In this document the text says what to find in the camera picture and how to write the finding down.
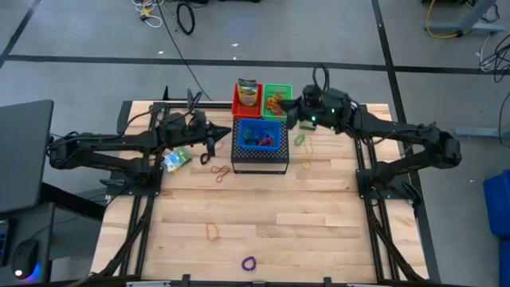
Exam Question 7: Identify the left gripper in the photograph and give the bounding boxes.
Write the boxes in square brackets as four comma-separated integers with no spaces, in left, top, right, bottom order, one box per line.
[173,114,232,157]

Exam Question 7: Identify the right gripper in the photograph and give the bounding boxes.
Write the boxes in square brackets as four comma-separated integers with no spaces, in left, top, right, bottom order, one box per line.
[278,85,354,132]

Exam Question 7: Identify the green plastic basket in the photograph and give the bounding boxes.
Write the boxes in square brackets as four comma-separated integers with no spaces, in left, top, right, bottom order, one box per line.
[261,83,293,122]

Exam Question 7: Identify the blue plastic basket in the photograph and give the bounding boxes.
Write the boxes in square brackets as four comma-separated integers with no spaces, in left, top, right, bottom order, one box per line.
[237,118,283,153]

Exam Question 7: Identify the red plastic basket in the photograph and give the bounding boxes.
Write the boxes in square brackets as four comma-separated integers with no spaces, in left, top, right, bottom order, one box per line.
[231,82,264,120]

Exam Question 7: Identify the grey desk foot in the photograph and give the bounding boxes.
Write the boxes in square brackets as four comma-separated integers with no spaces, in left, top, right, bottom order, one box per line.
[453,126,510,139]

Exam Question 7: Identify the grey desk leg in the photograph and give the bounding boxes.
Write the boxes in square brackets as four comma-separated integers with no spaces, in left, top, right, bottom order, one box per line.
[428,0,505,35]

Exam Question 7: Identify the yellow rubber band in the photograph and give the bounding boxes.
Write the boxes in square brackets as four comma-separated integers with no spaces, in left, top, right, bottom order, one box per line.
[301,136,315,170]

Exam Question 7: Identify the black perforated metal shelf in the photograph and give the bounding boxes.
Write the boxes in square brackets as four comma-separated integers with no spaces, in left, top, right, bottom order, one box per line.
[230,117,290,175]

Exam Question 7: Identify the black computer mouse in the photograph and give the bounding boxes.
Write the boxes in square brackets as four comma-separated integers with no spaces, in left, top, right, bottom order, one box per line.
[11,238,41,281]

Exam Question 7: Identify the blue storage bin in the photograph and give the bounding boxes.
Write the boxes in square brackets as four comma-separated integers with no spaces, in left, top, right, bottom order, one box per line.
[498,238,510,287]
[483,169,510,238]

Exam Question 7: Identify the black keyboard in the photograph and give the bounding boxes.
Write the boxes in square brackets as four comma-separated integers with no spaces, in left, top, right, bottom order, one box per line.
[0,218,11,267]

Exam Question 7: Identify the long black floor cable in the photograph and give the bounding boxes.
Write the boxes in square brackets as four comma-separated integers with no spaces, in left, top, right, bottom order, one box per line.
[156,0,213,102]

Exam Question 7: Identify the black coiled floor cable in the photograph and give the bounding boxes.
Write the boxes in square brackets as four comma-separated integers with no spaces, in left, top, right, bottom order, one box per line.
[176,1,196,36]

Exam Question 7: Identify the white floor cable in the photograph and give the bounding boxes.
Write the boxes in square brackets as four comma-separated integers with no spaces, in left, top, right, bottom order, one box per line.
[131,0,163,29]

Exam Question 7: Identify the black sleeved cable bundle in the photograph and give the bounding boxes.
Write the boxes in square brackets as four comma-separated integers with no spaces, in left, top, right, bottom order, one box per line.
[366,199,423,282]
[93,195,155,278]

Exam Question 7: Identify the yellow cable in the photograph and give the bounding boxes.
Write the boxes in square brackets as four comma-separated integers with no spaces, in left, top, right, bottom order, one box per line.
[425,0,463,40]

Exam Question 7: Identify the black tangled floor cables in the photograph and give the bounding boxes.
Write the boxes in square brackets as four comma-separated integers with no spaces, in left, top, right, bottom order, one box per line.
[479,31,510,85]

